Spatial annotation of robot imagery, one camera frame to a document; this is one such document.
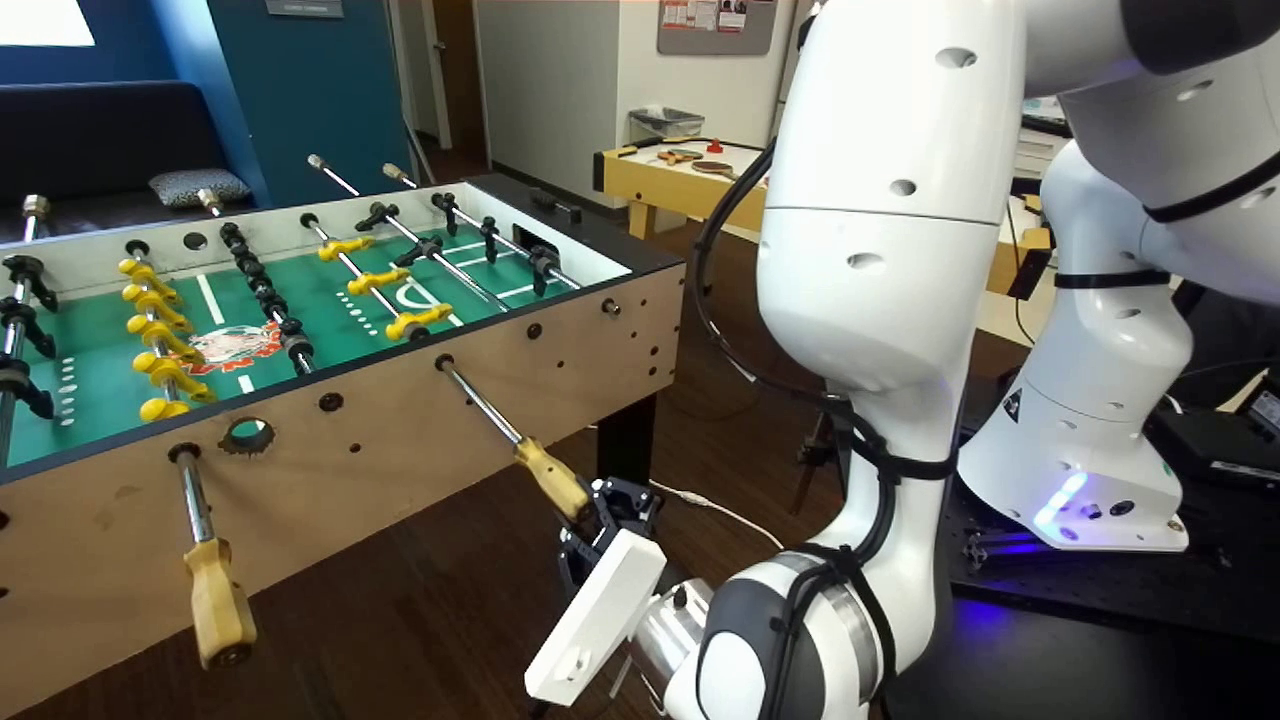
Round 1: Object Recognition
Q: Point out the rod with three yellow players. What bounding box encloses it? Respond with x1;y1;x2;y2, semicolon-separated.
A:
298;211;593;524

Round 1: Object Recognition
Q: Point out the foosball table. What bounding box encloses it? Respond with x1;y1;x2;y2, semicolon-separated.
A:
0;172;688;717

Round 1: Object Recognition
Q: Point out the rod with three black players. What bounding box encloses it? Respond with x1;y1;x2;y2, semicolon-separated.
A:
381;161;586;299

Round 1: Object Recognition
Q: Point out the rod with two black players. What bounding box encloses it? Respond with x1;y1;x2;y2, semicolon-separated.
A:
305;153;513;313

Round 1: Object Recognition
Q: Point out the rod with five yellow players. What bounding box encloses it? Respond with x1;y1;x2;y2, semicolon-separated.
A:
117;238;260;671

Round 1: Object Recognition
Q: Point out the rod with five black players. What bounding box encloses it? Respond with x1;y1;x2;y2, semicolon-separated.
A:
195;186;319;378

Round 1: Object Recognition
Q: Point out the yellow wooden games table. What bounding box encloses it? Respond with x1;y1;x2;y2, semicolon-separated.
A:
592;138;1057;301

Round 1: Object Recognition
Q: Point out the grey mesh basket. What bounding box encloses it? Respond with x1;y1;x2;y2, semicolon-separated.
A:
627;106;706;143

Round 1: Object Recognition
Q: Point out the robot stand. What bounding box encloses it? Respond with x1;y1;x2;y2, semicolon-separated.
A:
885;285;1280;720

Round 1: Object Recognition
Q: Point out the notice board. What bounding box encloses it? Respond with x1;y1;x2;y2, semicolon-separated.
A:
656;0;780;57

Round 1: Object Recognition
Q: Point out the patterned cushion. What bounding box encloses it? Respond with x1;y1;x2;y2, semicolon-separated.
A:
149;167;252;210

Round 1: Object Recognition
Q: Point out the black box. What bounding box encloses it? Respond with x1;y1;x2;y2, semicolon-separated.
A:
1143;400;1280;488

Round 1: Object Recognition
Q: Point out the dark couch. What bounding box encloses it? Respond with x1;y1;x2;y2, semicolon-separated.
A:
0;80;236;244

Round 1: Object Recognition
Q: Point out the window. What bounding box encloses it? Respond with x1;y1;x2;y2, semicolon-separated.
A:
0;0;97;49

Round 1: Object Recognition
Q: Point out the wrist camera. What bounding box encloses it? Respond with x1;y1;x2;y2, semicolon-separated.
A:
524;528;669;708

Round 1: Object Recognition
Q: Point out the white cable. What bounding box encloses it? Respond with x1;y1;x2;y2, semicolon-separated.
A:
648;478;787;552

